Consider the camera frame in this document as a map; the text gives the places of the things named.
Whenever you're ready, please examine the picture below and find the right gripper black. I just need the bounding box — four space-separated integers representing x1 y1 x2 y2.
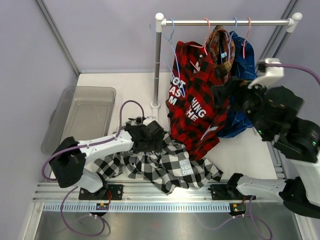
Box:
209 75 272 138

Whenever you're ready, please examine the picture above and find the black white plaid shirt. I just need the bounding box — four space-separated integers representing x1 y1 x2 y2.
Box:
90 130 223 195

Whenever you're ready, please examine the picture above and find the red black plaid shirt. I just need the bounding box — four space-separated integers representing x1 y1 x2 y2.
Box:
165 41 229 161

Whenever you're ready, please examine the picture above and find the pink hanger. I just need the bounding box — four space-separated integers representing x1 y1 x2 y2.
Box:
188 17 211 56
242 17 252 59

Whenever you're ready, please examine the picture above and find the light blue wire hanger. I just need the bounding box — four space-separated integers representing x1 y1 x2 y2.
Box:
149 17 187 98

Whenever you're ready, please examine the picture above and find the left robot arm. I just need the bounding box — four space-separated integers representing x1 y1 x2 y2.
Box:
48 120 165 200

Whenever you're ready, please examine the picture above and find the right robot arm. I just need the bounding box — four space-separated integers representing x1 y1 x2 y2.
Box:
210 76 320 219

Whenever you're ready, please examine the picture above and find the blue shirt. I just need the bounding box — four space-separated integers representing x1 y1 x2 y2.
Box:
218 31 257 139

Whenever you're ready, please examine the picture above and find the brown plaid shirt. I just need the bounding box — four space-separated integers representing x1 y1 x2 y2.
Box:
205 25 236 83

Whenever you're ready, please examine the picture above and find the blue hanger right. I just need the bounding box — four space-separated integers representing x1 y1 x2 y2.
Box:
219 17 238 64

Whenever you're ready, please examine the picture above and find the clear plastic bin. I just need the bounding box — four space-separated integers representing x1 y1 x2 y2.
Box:
41 86 117 155

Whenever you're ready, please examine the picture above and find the clothes rack metal white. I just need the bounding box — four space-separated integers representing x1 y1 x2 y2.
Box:
150 12 303 119

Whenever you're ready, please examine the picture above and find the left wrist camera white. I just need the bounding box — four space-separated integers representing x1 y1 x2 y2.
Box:
128 116 157 126

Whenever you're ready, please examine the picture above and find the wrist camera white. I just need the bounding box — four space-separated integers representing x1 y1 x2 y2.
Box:
248 57 285 89
128 116 157 126

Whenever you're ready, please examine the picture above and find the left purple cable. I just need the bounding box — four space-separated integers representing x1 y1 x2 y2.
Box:
41 99 146 237

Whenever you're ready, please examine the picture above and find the purple cable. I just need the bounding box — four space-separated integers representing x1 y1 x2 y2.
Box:
41 99 146 237
266 63 320 85

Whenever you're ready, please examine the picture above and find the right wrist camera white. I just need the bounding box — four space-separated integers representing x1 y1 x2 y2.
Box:
248 57 285 89

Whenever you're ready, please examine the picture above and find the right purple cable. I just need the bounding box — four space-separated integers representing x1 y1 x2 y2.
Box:
266 63 320 85

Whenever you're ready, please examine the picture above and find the white slotted cable duct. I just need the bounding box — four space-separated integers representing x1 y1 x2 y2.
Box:
42 202 238 213

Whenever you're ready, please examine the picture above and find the aluminium rail base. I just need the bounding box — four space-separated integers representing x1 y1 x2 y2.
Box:
32 178 285 203

